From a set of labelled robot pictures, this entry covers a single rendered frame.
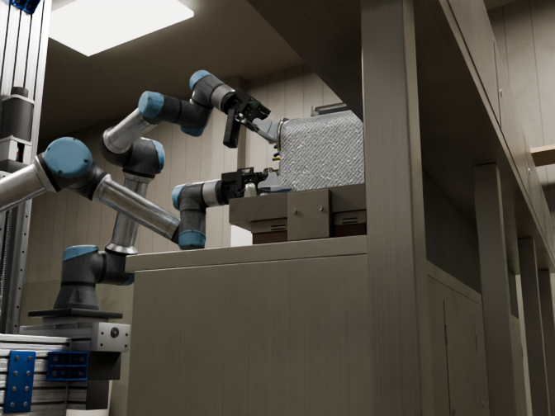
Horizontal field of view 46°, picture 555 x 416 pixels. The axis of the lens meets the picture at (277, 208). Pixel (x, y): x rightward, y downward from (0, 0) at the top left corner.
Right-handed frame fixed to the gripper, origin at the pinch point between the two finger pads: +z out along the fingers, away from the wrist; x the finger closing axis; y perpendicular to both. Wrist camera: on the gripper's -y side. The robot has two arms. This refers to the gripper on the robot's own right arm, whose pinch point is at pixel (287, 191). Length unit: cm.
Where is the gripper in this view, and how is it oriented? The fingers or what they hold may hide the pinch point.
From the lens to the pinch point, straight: 174.1
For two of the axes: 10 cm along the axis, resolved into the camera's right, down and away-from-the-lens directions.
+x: 4.3, 2.2, 8.7
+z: 9.0, -1.0, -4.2
